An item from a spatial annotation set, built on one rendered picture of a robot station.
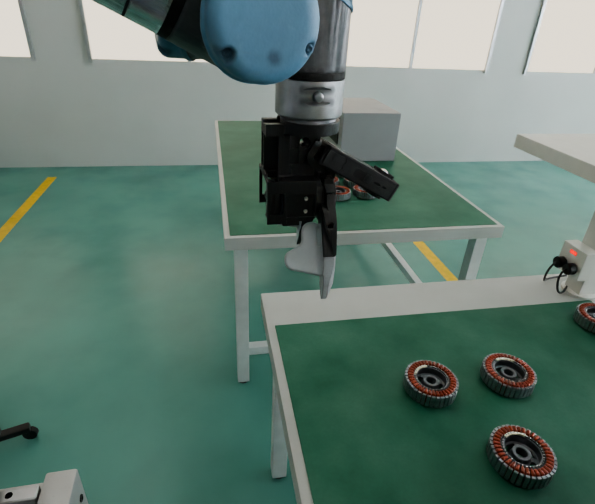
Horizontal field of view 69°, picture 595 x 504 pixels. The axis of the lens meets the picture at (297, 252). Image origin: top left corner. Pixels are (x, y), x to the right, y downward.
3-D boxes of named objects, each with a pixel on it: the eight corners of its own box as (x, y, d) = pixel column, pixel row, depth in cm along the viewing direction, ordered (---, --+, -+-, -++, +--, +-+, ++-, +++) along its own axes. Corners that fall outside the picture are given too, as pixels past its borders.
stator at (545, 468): (564, 489, 75) (572, 476, 74) (503, 492, 75) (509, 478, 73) (530, 434, 85) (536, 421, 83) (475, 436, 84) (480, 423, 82)
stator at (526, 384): (541, 402, 93) (547, 389, 91) (488, 398, 93) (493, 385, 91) (520, 365, 102) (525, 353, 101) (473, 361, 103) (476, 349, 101)
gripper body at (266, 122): (258, 205, 57) (259, 110, 51) (322, 203, 59) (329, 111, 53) (267, 231, 50) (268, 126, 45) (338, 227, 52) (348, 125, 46)
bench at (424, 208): (230, 391, 189) (224, 238, 152) (219, 215, 347) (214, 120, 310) (461, 366, 208) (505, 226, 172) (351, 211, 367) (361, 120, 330)
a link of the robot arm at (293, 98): (334, 73, 51) (356, 83, 44) (330, 113, 53) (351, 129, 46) (270, 71, 49) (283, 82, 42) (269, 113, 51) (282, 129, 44)
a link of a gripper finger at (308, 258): (285, 302, 52) (279, 225, 53) (332, 298, 53) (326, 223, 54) (289, 302, 49) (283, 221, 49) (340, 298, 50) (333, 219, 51)
